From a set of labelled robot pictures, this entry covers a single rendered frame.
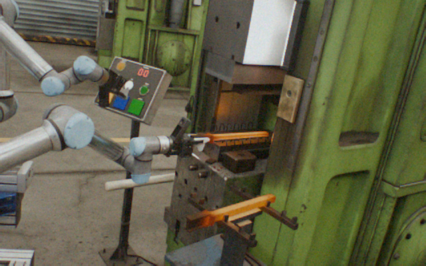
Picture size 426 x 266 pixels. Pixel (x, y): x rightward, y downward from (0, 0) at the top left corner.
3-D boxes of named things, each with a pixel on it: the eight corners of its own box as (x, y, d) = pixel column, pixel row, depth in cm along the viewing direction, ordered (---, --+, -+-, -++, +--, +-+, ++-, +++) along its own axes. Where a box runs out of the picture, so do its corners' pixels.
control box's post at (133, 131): (118, 260, 260) (138, 86, 227) (116, 257, 263) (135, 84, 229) (124, 259, 262) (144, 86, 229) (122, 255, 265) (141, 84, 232)
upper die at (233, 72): (231, 84, 179) (235, 61, 176) (204, 72, 194) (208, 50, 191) (301, 84, 203) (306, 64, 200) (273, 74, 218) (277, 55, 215)
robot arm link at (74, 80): (45, 79, 176) (67, 68, 174) (57, 74, 187) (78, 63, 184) (55, 96, 178) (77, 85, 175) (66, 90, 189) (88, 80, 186)
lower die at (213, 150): (217, 162, 189) (220, 144, 187) (193, 145, 205) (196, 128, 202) (285, 153, 214) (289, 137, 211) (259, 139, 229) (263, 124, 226)
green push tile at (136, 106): (138, 115, 214) (144, 101, 215) (126, 111, 217) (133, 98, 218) (140, 116, 215) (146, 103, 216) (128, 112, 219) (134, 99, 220)
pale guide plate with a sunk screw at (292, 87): (291, 123, 169) (301, 80, 163) (275, 115, 175) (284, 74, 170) (295, 122, 170) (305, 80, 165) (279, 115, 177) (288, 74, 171)
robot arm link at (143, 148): (126, 153, 175) (128, 134, 173) (150, 151, 182) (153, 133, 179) (134, 161, 169) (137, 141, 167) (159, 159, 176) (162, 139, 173)
